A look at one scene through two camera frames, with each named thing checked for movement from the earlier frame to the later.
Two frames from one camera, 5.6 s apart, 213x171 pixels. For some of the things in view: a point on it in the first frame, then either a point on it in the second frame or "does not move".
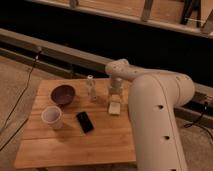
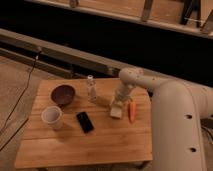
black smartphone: x=85 y=122 does not move
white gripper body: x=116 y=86 → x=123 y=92
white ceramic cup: x=52 y=115 does not move
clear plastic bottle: x=91 y=86 does not move
